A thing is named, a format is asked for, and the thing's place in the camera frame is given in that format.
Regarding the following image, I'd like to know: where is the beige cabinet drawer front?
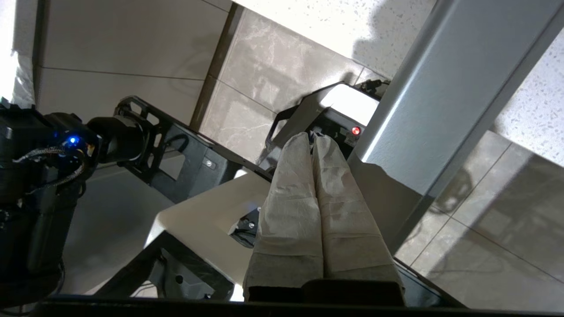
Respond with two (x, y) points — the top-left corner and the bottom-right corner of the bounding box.
(42, 0), (232, 80)
(35, 68), (208, 128)

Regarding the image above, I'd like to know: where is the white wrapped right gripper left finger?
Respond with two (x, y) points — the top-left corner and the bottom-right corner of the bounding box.
(242, 133), (325, 301)

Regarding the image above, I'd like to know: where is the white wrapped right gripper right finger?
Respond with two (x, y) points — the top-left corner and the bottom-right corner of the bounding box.
(313, 134), (405, 289)

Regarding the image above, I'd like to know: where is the grey braided cable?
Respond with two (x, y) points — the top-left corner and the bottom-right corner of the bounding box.
(13, 147), (89, 190)

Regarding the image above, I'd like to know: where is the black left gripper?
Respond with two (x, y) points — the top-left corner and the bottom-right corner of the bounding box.
(0, 100), (101, 203)

